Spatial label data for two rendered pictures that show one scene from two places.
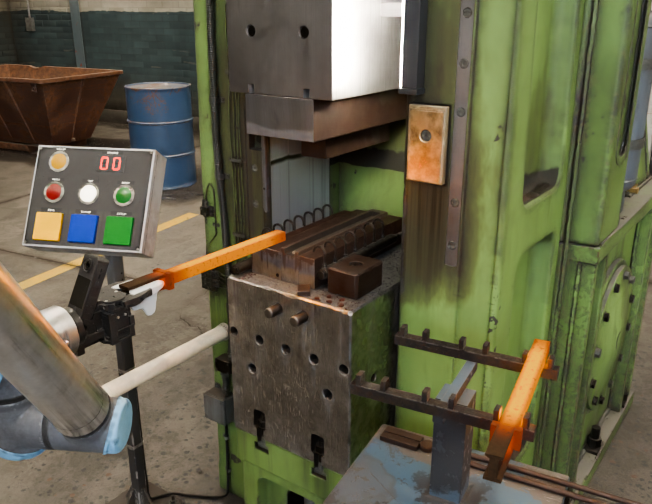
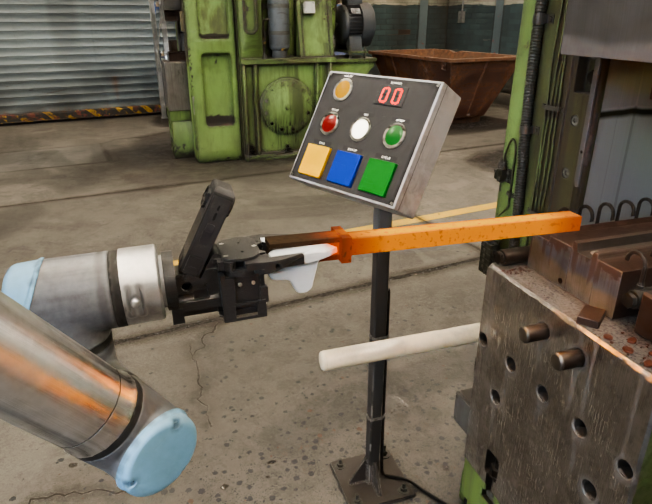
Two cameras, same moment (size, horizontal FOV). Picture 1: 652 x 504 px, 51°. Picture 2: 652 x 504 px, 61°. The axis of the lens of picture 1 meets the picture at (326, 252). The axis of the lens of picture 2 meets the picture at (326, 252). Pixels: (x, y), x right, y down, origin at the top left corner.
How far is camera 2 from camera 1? 0.75 m
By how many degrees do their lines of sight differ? 34
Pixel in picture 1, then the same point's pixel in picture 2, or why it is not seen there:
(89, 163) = (370, 94)
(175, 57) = not seen: hidden behind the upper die
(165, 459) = (417, 436)
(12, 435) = not seen: hidden behind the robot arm
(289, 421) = (527, 491)
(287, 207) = (615, 186)
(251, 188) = (564, 150)
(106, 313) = (221, 274)
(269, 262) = (552, 259)
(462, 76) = not seen: outside the picture
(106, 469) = (360, 422)
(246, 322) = (499, 334)
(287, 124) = (628, 33)
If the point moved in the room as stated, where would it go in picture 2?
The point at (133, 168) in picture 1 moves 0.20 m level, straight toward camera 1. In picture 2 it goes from (413, 103) to (388, 119)
